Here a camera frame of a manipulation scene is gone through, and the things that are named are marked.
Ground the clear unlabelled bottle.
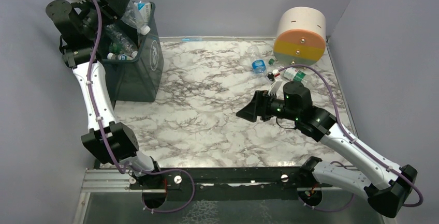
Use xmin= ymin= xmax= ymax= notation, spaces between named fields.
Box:
xmin=104 ymin=24 xmax=138 ymax=58

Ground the green tea bottle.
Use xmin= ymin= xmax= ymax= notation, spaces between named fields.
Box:
xmin=109 ymin=42 xmax=124 ymax=54

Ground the clear bottle grey blue label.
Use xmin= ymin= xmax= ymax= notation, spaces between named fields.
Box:
xmin=107 ymin=53 xmax=134 ymax=61

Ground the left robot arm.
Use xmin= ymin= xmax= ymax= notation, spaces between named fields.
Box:
xmin=46 ymin=0 xmax=160 ymax=177

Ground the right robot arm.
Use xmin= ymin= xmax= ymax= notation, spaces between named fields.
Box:
xmin=236 ymin=81 xmax=417 ymax=218

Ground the dark green plastic bin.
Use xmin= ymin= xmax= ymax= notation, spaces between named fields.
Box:
xmin=63 ymin=0 xmax=165 ymax=103

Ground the clear bottle green white label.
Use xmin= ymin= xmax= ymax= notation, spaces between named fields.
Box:
xmin=268 ymin=58 xmax=310 ymax=84

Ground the clear bottle blue wrap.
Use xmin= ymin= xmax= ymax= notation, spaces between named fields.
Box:
xmin=246 ymin=45 xmax=267 ymax=74

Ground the white cylinder with coloured face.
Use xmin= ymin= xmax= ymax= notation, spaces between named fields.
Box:
xmin=273 ymin=6 xmax=326 ymax=66

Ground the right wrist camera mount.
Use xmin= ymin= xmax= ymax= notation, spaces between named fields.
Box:
xmin=266 ymin=69 xmax=282 ymax=96

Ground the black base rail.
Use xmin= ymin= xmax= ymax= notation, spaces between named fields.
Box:
xmin=129 ymin=166 xmax=328 ymax=202

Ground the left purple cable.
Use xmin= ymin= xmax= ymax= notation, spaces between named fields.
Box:
xmin=37 ymin=0 xmax=196 ymax=215

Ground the aluminium frame rail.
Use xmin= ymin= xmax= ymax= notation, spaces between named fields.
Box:
xmin=83 ymin=165 xmax=371 ymax=192

